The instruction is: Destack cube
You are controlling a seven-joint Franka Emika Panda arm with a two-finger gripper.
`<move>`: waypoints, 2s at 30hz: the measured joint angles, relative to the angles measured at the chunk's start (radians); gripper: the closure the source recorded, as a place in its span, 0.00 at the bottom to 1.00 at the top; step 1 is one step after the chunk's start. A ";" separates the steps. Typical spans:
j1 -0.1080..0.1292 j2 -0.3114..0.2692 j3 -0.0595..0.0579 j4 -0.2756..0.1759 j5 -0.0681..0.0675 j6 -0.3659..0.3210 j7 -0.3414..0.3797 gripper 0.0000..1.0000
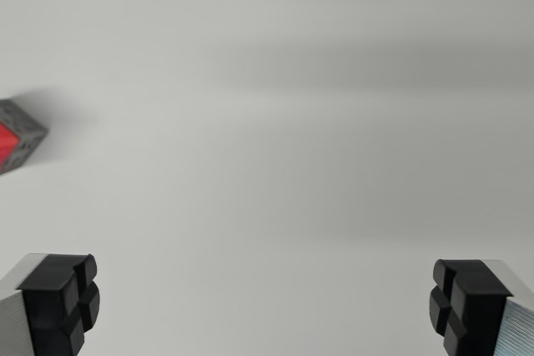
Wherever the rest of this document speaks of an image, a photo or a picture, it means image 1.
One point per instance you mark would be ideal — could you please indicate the gripper left finger with black rubber pad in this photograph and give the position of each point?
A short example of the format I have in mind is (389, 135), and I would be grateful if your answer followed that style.
(46, 310)

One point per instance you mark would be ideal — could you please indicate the red soft cube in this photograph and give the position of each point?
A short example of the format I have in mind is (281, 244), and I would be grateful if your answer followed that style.
(6, 143)

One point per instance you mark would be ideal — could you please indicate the grey soft cube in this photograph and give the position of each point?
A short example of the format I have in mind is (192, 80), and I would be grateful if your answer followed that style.
(29, 131)

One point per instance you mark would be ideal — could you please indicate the gripper right finger with black rubber pad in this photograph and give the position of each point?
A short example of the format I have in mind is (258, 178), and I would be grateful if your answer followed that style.
(480, 314)

